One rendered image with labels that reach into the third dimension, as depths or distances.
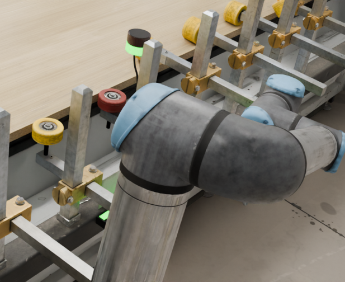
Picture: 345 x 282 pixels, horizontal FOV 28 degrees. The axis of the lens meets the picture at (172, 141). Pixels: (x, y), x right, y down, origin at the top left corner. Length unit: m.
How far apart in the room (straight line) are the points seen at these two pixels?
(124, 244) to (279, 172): 0.25
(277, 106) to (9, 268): 0.73
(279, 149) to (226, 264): 1.92
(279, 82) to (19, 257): 0.75
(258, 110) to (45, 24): 1.04
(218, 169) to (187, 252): 1.95
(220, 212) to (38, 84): 1.34
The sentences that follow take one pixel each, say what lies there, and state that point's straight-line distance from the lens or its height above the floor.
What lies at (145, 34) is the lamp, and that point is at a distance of 1.80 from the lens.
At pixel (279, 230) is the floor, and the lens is 3.11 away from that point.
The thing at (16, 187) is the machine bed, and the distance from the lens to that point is 1.99.
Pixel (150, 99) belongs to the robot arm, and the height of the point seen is 1.43.
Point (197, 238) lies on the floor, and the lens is 2.95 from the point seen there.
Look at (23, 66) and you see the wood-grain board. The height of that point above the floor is 0.90.
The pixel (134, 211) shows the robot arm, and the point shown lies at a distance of 1.02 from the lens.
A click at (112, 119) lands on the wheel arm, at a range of 2.01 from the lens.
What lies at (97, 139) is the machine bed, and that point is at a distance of 2.16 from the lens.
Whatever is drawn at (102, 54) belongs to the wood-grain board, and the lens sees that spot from 2.22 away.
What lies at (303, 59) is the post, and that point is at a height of 0.79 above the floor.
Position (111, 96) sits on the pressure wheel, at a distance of 1.99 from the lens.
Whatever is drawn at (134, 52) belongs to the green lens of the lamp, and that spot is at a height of 1.11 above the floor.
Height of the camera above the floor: 1.93
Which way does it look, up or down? 34 degrees down
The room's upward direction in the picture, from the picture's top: 12 degrees clockwise
